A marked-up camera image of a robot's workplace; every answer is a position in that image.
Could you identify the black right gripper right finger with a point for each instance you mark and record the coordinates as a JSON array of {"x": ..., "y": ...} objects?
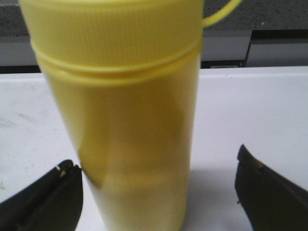
[{"x": 270, "y": 201}]

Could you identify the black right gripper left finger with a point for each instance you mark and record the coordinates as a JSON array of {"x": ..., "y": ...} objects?
[{"x": 52, "y": 203}]

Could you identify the yellow squeeze bottle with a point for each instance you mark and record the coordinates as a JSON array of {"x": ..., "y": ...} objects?
[{"x": 124, "y": 75}]

